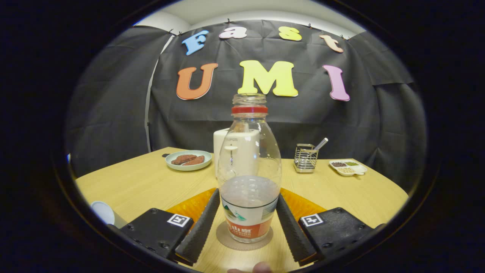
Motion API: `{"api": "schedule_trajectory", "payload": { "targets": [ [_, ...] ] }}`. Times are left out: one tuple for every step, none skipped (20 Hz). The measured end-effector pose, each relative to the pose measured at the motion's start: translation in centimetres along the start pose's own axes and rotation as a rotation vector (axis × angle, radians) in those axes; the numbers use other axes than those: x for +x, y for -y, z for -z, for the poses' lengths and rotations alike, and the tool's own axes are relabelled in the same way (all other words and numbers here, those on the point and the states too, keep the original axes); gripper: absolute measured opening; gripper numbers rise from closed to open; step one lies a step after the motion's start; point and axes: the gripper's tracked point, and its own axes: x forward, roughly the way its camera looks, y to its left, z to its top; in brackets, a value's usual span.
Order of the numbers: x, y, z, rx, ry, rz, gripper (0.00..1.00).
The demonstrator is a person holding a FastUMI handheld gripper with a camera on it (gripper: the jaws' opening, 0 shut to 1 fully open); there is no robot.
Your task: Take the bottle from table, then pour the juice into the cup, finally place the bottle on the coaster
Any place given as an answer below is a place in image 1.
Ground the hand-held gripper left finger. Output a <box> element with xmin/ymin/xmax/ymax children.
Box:
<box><xmin>120</xmin><ymin>188</ymin><xmax>221</xmax><ymax>266</ymax></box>

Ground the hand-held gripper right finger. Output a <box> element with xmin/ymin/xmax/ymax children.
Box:
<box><xmin>276</xmin><ymin>188</ymin><xmax>385</xmax><ymax>267</ymax></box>

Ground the clear plastic juice bottle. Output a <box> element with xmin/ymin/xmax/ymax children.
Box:
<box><xmin>217</xmin><ymin>93</ymin><xmax>282</xmax><ymax>243</ymax></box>

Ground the round brown coaster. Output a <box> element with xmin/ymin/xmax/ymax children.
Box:
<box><xmin>216</xmin><ymin>221</ymin><xmax>274</xmax><ymax>251</ymax></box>

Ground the pale grey cup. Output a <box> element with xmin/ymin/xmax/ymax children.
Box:
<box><xmin>90</xmin><ymin>201</ymin><xmax>127</xmax><ymax>229</ymax></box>

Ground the wooden table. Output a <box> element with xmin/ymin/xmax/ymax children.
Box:
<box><xmin>75</xmin><ymin>147</ymin><xmax>410</xmax><ymax>273</ymax></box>

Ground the pale green plate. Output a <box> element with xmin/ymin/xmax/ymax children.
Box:
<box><xmin>165</xmin><ymin>150</ymin><xmax>213</xmax><ymax>171</ymax></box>

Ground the white toaster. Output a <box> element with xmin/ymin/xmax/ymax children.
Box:
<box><xmin>213</xmin><ymin>128</ymin><xmax>262</xmax><ymax>179</ymax></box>

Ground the white divided dish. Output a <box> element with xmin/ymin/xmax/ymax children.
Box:
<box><xmin>329</xmin><ymin>159</ymin><xmax>368</xmax><ymax>177</ymax></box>

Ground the metal wire utensil holder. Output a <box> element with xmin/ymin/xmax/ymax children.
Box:
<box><xmin>293</xmin><ymin>143</ymin><xmax>319</xmax><ymax>174</ymax></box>

